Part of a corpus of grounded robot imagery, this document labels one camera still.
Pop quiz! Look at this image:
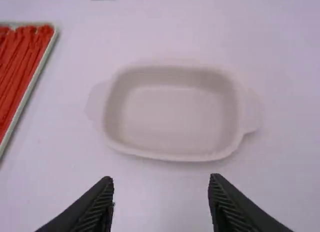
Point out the row of orange cable ties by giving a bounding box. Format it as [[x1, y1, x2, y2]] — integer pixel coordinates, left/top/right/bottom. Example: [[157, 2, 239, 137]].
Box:
[[0, 24, 55, 142]]

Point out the pale tray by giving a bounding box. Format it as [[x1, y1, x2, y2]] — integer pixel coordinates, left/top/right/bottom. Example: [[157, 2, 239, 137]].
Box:
[[0, 22, 61, 160]]

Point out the white dish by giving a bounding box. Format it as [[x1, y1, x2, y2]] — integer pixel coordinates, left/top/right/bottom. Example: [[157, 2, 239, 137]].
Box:
[[86, 58, 264, 163]]

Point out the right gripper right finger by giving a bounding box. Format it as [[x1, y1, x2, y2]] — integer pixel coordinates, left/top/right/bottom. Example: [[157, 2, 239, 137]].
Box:
[[207, 173, 297, 232]]

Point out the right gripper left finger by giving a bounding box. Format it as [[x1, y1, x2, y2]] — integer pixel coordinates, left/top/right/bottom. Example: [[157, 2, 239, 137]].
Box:
[[33, 176, 116, 232]]

